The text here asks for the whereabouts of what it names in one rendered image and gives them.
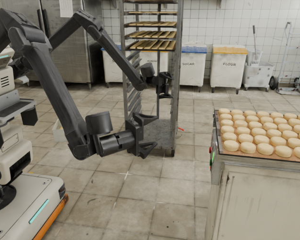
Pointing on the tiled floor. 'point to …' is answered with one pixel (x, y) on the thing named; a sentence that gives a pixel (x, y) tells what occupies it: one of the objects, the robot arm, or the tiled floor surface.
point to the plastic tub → (58, 132)
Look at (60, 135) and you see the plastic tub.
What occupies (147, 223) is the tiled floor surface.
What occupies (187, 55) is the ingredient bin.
